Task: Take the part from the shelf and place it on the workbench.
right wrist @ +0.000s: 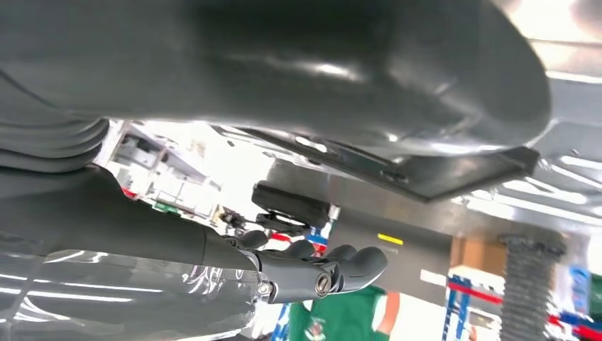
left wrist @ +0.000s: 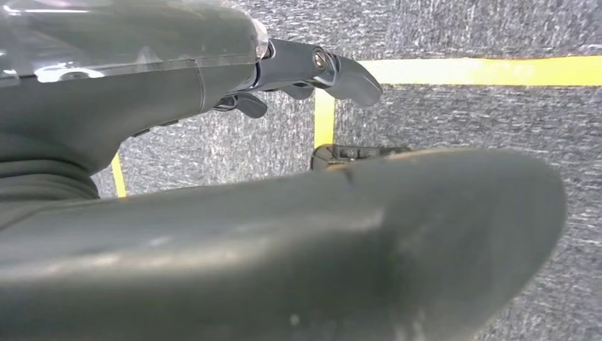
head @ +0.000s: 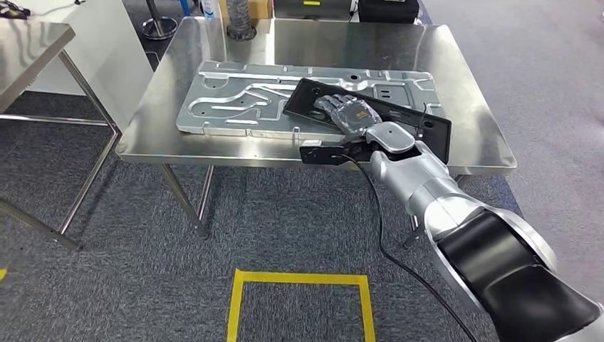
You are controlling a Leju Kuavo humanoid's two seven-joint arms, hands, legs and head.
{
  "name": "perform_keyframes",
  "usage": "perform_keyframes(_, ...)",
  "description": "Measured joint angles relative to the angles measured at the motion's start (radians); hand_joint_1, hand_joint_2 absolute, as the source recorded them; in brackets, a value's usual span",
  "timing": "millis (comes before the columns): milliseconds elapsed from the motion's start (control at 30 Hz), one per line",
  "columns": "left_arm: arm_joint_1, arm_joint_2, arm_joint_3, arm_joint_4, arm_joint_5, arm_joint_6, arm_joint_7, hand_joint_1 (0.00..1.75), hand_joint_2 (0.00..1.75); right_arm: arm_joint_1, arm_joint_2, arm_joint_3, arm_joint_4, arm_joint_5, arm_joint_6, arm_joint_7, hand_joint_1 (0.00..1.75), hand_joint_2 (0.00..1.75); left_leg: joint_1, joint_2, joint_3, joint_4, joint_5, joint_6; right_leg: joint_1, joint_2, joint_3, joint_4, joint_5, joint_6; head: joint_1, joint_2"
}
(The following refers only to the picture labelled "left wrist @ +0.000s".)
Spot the dark grey robot body shell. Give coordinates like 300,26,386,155
0,148,568,341

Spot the yellow floor tape square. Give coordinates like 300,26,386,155
110,55,602,200

